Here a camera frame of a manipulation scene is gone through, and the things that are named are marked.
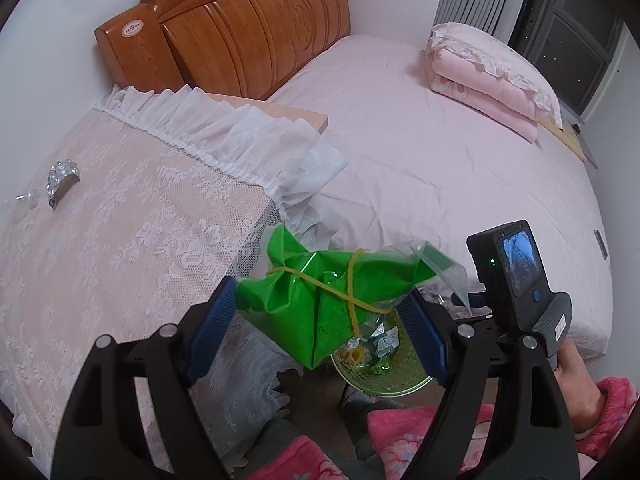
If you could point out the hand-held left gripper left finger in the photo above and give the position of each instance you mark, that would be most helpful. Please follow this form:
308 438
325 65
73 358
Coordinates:
212 332

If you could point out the person's right hand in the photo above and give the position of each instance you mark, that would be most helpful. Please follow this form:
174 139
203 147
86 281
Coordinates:
577 385

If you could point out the green packet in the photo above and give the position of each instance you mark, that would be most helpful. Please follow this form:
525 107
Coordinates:
300 320

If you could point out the wooden headboard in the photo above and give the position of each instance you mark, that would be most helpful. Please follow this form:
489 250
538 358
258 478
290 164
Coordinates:
225 30

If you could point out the bed with pink sheet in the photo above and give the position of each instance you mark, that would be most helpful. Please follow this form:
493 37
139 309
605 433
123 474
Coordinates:
440 175

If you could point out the folded pink blanket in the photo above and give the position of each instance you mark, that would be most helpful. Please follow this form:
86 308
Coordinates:
480 75

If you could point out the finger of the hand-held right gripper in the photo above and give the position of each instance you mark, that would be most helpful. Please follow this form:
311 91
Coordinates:
475 307

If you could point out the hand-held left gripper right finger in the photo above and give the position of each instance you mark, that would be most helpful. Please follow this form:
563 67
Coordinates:
425 340

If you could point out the green mesh basket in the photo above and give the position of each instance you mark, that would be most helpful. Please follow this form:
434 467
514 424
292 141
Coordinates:
400 385

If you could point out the small dark device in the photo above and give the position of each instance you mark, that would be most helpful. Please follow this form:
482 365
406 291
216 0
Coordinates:
601 245

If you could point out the dark window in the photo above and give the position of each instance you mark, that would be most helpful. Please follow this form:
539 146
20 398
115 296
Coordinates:
570 25

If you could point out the wooden board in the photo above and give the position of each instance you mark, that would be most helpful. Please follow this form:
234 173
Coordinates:
570 140

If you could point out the silver blister pack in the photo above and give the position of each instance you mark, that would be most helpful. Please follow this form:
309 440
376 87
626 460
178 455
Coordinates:
62 180

